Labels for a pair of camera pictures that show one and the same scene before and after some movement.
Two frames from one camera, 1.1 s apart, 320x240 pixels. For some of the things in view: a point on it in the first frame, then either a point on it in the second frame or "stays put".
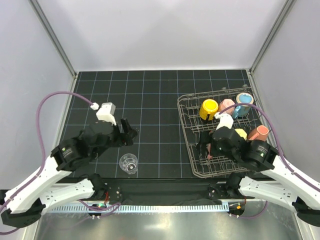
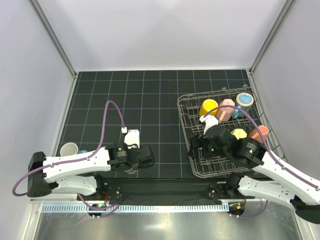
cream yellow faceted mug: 242,133 stays put
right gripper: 208,141 -> 197,146
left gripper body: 119,136 -> 146,155
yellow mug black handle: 207,109 stays put
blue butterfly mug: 242,111 stays put
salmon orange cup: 260,132 stays put
